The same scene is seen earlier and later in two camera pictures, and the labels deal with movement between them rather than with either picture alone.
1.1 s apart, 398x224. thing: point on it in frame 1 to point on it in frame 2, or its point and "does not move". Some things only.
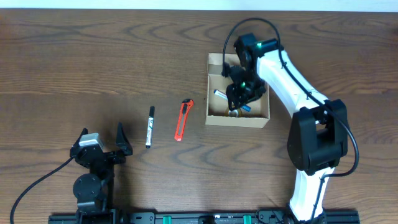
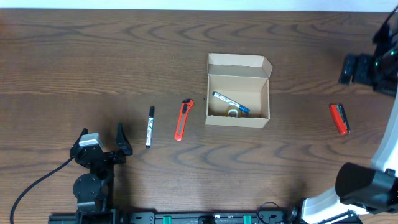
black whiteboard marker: (149, 134) does not move
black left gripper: (104, 156) does not move
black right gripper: (241, 94) to (363, 70)
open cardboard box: (217, 103) does not move
